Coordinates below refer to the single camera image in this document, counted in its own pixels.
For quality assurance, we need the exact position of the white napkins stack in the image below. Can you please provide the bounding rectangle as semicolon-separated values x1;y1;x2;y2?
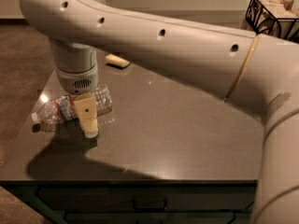
256;0;299;39

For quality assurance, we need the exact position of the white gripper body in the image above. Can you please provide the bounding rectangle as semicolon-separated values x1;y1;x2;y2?
56;65;98;94

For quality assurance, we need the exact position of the black wire napkin holder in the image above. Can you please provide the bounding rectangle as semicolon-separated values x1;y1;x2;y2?
242;0;299;43

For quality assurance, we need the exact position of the yellow sponge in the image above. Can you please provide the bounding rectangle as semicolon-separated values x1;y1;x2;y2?
106;54;130;69

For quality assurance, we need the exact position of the clear plastic water bottle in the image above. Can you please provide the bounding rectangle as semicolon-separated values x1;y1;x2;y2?
32;85;112;132

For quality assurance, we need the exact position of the dark cabinet drawer front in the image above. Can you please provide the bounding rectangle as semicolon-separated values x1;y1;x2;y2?
37;187;255;213

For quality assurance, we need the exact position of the black drawer handle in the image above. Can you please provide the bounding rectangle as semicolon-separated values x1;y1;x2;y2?
132;198;167;213

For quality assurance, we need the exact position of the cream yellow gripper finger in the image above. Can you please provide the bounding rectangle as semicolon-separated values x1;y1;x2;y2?
74;93;98;138

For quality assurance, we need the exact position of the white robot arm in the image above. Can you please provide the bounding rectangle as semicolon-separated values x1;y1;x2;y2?
20;0;299;224

